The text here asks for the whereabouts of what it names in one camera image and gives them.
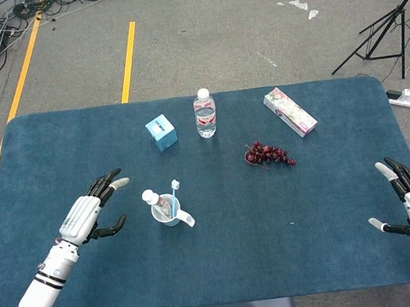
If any pale blue cup with handle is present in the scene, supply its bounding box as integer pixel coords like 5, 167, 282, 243
149, 190, 196, 232

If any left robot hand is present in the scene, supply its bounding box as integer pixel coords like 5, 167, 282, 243
53, 167, 137, 248

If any floral white toothpaste tube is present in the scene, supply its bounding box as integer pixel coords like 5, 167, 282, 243
141, 186, 176, 224

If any floral long box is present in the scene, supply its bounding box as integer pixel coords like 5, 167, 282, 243
262, 84, 320, 142

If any blue table mat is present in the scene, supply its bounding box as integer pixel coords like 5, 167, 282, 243
0, 71, 410, 307

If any light blue toothbrush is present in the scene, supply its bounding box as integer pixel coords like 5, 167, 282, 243
166, 178, 183, 219

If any clear water bottle red label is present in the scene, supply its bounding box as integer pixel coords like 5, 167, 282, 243
192, 87, 220, 140

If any small light blue carton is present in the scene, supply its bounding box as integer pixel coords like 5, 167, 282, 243
143, 113, 180, 154

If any bunch of red grapes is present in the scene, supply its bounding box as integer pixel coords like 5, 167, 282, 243
242, 137, 298, 173

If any tangle of black cables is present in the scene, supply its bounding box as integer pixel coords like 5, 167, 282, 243
0, 0, 116, 76

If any black tripod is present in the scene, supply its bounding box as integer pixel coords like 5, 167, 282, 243
324, 0, 410, 87

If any white power strip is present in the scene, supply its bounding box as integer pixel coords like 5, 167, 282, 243
385, 87, 410, 113

